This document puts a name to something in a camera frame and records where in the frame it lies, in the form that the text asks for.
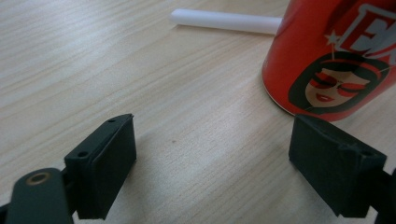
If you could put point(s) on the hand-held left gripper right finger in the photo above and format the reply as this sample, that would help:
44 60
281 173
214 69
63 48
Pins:
330 165

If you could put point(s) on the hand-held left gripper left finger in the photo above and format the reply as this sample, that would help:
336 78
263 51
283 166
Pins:
102 168

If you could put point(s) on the red drink can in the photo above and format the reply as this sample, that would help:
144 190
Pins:
317 53

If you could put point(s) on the white plastic tube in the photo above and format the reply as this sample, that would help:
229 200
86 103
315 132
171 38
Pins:
224 21

